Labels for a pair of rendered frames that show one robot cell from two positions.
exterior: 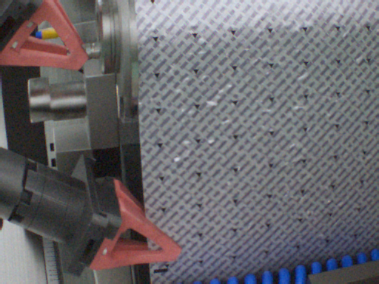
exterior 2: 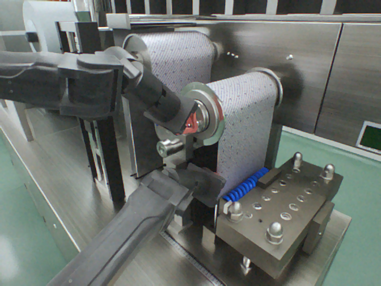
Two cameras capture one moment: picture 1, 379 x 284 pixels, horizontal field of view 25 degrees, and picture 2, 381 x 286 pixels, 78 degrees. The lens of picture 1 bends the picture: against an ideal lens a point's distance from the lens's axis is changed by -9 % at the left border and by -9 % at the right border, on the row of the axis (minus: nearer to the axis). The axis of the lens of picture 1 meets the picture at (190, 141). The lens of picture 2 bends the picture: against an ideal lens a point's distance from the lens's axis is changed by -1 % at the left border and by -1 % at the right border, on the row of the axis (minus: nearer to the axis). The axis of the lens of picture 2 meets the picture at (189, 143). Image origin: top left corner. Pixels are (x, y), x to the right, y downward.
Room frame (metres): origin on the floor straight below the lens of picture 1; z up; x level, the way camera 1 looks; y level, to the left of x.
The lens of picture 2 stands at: (0.27, 0.36, 1.45)
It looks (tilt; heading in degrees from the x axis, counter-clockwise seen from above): 28 degrees down; 325
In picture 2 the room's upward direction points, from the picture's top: straight up
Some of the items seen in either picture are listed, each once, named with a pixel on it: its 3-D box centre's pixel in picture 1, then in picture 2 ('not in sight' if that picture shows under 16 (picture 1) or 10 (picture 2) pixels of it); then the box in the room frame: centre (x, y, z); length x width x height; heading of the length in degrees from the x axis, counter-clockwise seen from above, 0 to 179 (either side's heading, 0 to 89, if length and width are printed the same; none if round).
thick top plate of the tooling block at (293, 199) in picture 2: not in sight; (286, 202); (0.53, -0.14, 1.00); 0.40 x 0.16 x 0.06; 99
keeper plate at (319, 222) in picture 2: not in sight; (319, 227); (0.44, -0.17, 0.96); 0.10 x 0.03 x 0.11; 99
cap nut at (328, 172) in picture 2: not in sight; (329, 170); (0.51, -0.30, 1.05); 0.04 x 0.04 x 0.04
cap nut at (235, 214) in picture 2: not in sight; (235, 210); (0.55, 0.04, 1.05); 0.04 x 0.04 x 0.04
